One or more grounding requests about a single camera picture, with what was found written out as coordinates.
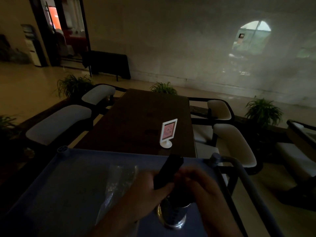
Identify clear plastic bag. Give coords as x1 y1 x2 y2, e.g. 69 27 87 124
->
96 164 139 225

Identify white table sign holder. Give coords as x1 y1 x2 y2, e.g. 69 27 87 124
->
159 118 178 149

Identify person's left forearm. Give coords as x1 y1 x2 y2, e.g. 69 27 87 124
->
91 209 139 237

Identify green potted plant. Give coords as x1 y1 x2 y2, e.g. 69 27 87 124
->
245 97 283 127
56 74 95 98
150 81 178 95
0 115 18 137

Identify person's right hand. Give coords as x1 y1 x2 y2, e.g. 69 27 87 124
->
174 166 224 220

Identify blue service cart tray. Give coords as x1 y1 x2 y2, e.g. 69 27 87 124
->
0 146 224 237

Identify white cushioned black chair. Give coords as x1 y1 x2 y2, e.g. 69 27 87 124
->
189 97 235 126
193 123 264 196
20 104 100 157
275 119 316 211
81 83 127 114

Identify person's right forearm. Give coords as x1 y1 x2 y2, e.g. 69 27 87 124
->
204 207 244 237

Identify black draped side table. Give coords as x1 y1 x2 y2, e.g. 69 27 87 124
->
82 50 131 81

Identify black handheld device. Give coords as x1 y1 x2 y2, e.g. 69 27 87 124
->
153 154 184 190

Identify white water dispenser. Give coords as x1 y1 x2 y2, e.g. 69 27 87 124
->
21 24 43 67

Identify dark door frame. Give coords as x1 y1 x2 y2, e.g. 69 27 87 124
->
28 0 92 67

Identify grey cart handle bar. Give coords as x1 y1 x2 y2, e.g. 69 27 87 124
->
204 153 285 237

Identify dark wooden dining table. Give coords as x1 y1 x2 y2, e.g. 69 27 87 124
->
74 88 197 158

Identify person's left hand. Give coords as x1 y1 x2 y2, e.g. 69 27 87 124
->
125 171 175 221

